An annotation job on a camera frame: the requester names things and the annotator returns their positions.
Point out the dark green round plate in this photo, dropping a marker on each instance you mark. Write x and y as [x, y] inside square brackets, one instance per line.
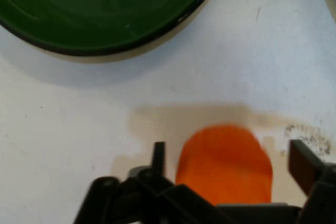
[105, 6]

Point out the orange carrot chunk toy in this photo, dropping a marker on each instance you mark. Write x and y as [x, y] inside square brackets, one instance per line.
[225, 166]

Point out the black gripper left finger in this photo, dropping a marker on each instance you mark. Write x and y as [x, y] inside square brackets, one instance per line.
[147, 195]

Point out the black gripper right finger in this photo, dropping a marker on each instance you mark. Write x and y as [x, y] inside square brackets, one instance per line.
[309, 171]

